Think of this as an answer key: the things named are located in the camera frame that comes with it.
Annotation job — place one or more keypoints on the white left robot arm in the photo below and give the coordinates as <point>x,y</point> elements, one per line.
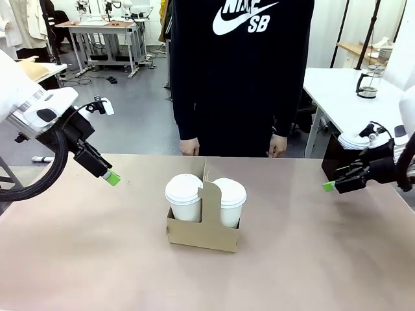
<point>13,84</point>

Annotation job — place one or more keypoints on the background white robot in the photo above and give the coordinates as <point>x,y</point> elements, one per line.
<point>82,6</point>
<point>118,4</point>

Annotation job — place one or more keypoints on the person in black hoodie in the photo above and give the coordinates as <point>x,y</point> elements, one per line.
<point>240,97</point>

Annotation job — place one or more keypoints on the white tube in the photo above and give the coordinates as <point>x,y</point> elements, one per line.
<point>42,159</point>

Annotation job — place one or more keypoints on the stack of white dishes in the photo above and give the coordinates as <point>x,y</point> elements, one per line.
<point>385,50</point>

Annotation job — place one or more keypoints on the brown cardboard cup carrier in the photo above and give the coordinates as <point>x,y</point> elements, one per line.
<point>201,236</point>

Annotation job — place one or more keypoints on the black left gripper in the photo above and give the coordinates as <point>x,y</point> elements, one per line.
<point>78,129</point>

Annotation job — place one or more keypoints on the black stand pole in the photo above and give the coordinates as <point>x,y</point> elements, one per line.
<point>52,39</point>

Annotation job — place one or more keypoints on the white side table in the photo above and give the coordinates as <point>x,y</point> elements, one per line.
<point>334,87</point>

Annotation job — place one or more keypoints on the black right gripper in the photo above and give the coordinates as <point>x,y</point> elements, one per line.
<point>382,165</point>

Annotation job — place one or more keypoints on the brown cardboard sheets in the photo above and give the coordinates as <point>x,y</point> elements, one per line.
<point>35,69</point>

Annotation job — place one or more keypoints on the person's right hand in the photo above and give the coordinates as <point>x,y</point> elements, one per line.
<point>189,147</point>

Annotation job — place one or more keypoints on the person's left hand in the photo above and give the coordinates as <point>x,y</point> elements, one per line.
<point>278,147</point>

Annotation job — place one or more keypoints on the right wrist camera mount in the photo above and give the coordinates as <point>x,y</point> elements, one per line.
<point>373,136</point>

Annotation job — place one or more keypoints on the wooden shelf board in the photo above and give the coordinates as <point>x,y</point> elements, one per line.
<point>356,49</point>

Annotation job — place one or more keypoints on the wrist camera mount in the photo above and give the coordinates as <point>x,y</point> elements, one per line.
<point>373,136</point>
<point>108,108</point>

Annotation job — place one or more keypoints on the person's left forearm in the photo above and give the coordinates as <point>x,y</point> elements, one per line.
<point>285,120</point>

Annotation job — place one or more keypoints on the glass french press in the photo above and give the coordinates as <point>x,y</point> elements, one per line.
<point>369,84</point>

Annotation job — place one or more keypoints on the cream hanging jacket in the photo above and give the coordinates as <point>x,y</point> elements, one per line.
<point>34,22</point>

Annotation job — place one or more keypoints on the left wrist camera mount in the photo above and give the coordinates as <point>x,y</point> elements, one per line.
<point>108,108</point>

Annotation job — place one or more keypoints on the white hanging coat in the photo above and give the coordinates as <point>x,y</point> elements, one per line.
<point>8,26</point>

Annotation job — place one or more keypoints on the white table with cardboard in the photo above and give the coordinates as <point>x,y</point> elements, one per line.
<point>56,68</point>

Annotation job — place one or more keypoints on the white plastic cup lid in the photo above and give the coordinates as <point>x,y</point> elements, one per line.
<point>181,188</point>
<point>231,192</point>

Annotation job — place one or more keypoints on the black tripod pole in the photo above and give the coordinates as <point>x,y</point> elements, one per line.
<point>340,32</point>
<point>367,39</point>

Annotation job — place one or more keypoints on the background brown-top workbench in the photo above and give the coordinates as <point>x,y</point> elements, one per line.
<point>97,29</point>

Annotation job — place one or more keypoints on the small black floor object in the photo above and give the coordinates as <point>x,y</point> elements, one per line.
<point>112,80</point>

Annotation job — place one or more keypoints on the person's right forearm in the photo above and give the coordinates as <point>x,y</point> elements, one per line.
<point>188,123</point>

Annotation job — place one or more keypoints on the yellow hanging garment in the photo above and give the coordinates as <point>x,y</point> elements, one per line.
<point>163,19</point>

